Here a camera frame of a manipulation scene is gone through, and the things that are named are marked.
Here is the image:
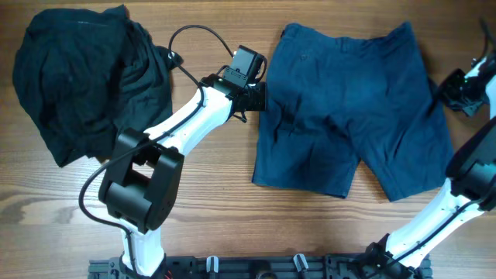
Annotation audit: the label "navy blue shorts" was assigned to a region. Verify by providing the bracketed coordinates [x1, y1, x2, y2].
[252, 22, 453, 202]

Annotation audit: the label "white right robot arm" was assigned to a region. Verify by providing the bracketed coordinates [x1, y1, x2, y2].
[357, 52, 495, 278]

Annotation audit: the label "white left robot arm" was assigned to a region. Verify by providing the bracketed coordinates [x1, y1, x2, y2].
[88, 46, 267, 278]

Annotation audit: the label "black garment with logo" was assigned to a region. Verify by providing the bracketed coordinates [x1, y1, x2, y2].
[12, 5, 183, 167]

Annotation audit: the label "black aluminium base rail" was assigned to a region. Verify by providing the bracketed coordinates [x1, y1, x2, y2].
[88, 254, 433, 279]

